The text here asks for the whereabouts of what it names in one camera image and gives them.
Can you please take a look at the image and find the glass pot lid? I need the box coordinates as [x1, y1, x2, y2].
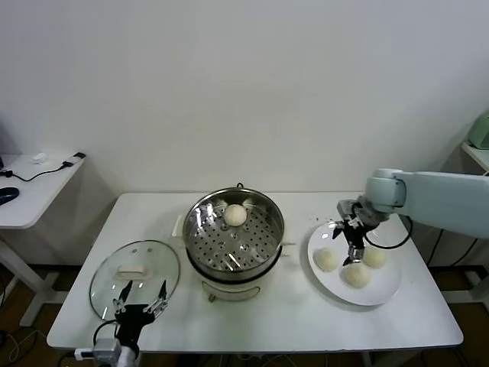
[89, 239, 181, 321]

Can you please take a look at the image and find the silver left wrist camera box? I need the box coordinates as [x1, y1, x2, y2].
[74, 338, 123, 362]

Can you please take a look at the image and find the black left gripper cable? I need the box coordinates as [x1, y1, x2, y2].
[92, 320, 119, 351]

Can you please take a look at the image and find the black cable with plug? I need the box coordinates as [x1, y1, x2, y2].
[0, 152, 86, 184]

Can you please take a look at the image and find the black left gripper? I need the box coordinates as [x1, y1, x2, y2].
[112, 279, 169, 349]

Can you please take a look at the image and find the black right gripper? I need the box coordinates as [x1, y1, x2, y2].
[331, 216, 368, 268]

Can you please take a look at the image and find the black power adapter cable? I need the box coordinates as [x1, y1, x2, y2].
[426, 229, 483, 268]

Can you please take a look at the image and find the perforated steel steamer basket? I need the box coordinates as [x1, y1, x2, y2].
[182, 187, 286, 273]

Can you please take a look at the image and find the pale green appliance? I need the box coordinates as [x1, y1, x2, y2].
[468, 110, 489, 149]

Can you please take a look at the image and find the cream electric cooking pot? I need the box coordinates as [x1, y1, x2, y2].
[172, 213, 298, 304]

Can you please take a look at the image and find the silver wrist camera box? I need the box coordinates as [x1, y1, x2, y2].
[336, 199, 362, 219]
[74, 338, 123, 362]

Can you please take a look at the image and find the white steamed baozi bun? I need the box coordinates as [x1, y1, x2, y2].
[341, 263, 372, 290]
[313, 247, 340, 273]
[223, 203, 248, 228]
[362, 248, 387, 269]

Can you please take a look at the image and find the white table with slanted leg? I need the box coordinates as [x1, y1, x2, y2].
[460, 140, 489, 175]

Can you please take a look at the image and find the white side table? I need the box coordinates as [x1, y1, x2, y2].
[0, 152, 87, 328]

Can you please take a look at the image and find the white round plate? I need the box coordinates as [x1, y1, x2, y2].
[307, 220, 403, 307]

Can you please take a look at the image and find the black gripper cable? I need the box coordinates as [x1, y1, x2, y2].
[362, 217, 416, 249]
[92, 320, 119, 351]

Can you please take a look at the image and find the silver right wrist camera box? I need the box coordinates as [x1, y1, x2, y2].
[336, 199, 362, 219]

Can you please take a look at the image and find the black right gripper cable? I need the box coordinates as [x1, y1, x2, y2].
[362, 217, 416, 249]

